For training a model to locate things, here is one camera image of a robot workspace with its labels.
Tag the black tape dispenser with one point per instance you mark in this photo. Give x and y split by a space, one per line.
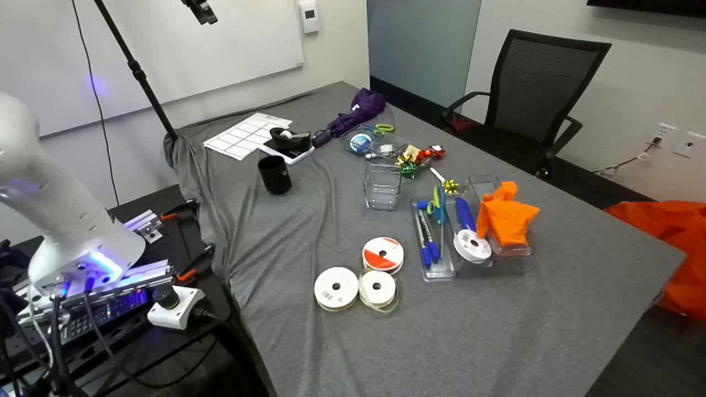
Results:
288 137

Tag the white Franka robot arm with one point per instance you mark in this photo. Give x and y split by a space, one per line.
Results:
63 209

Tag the clear plastic cup container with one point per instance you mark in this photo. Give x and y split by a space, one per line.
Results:
383 187

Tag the blue white ribbon ball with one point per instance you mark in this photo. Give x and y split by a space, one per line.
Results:
359 142

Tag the green gift bow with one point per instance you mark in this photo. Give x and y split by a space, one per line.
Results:
409 170

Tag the orange white ribbon spool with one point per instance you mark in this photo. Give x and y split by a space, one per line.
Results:
383 255

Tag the gold gift bow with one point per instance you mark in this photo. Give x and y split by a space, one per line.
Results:
409 155

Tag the black cup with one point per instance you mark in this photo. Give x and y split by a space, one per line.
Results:
273 176

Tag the green blue ribbon strip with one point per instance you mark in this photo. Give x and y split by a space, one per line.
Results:
438 206

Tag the blue pens bundle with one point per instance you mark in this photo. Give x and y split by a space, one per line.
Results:
426 242

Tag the purple folded umbrella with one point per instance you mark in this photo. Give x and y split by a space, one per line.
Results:
353 111

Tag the red gift bow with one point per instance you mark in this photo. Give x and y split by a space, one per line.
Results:
431 153

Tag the cream ribbon spool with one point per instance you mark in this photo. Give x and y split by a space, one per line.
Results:
378 290

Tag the small yellow gift bow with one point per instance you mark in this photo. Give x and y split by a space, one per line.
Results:
451 186

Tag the blue marker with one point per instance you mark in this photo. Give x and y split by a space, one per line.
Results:
463 212

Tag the clear plastic organizer tray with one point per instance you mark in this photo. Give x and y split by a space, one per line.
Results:
439 273

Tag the white ribbon spool small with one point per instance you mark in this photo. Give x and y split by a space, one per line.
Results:
473 245

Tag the white grid tray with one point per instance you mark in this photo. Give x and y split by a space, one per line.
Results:
244 134

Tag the orange folded cloth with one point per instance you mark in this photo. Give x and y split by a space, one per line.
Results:
507 216

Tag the gray table cloth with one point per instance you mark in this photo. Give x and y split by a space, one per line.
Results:
515 323

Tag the whiteboard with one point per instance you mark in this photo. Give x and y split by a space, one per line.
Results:
222 45

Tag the white emergency stop box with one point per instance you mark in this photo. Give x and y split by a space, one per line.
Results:
176 312

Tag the black equipment cart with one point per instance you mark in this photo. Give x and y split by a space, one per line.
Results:
199 354

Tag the black mesh office chair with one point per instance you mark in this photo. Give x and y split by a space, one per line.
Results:
540 79

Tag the black tripod pole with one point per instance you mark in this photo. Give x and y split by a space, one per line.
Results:
135 68

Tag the orange bag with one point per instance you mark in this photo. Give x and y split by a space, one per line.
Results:
673 234

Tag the white wall thermostat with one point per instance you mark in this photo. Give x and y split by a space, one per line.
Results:
310 14

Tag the black camera on stand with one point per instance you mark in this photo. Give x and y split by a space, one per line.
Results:
199 10

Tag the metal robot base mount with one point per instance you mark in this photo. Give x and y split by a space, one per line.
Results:
110 290

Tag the white wall outlet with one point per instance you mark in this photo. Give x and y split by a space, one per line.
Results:
679 139

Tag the wall television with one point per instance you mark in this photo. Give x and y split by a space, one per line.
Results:
653 4

